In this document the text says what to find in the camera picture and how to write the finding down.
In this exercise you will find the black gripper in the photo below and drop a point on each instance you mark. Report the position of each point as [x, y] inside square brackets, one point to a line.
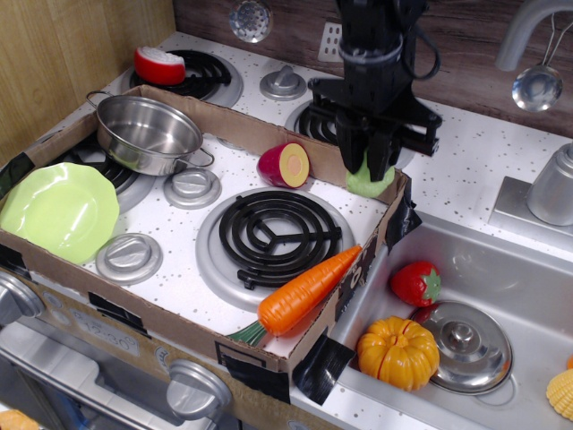
[376, 107]

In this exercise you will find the light green toy broccoli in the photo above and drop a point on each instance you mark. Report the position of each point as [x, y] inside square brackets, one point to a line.
[360, 182]

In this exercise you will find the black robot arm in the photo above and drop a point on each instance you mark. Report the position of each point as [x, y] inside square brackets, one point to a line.
[377, 24]

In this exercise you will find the stainless steel pot lid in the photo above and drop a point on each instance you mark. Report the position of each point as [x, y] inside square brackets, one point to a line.
[476, 355]

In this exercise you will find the black back right burner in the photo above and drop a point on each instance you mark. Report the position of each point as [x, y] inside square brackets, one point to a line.
[318, 126]

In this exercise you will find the black burner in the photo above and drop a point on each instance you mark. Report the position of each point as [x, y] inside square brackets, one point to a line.
[256, 241]
[130, 187]
[318, 126]
[208, 77]

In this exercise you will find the halved purple toy fruit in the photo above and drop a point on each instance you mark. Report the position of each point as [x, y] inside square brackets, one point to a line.
[286, 165]

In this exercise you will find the hanging silver slotted spatula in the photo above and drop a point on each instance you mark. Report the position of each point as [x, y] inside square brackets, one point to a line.
[329, 50]

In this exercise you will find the silver knob back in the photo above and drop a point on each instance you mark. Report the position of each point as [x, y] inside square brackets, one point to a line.
[283, 85]

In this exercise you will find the black front right burner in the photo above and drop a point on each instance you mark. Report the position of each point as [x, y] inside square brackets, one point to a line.
[256, 241]

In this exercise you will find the red toy strawberry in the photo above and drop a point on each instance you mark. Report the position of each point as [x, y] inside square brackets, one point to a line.
[417, 284]

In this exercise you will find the hanging silver strainer spoon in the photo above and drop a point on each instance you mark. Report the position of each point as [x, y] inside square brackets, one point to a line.
[250, 20]

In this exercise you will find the black back left burner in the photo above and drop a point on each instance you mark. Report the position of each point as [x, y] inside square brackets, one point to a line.
[208, 77]

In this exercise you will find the hanging silver ladle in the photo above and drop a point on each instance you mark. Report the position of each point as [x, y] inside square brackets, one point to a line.
[539, 87]

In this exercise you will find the silver knob centre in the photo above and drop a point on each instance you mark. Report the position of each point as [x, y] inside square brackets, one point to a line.
[192, 189]

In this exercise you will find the grey toy faucet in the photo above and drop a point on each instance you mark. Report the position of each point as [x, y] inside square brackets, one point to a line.
[541, 210]

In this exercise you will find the orange toy carrot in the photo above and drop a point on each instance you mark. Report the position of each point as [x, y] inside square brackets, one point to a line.
[282, 310]

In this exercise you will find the orange toy pumpkin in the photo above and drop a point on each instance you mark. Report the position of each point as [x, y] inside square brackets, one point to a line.
[400, 352]

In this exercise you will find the silver toy sink basin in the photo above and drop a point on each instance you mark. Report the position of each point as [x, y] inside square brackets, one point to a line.
[502, 322]

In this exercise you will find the brown cardboard fence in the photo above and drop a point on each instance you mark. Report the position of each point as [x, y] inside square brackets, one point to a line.
[175, 313]

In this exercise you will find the red white toy fruit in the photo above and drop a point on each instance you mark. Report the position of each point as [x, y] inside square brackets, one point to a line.
[159, 67]

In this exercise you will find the black front left burner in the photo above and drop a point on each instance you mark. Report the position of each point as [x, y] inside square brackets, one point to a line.
[130, 187]

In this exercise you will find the silver knob front left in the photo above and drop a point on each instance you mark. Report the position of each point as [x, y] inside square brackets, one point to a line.
[129, 259]

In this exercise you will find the light green plastic plate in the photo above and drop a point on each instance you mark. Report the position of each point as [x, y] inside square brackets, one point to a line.
[67, 209]

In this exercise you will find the silver oven knob right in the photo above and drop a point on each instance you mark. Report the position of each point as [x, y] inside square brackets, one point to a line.
[195, 392]

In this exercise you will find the silver oven knob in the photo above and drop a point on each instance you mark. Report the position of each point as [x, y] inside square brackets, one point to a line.
[195, 392]
[18, 300]

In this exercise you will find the yellow toy corn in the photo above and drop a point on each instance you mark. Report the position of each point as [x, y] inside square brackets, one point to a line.
[559, 393]

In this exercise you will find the silver oven knob left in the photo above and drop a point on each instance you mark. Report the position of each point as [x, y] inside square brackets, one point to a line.
[18, 300]

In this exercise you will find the orange toy food corner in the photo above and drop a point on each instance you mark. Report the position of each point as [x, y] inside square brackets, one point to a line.
[15, 420]

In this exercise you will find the silver oven door handle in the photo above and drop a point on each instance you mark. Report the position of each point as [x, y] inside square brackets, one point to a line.
[75, 376]

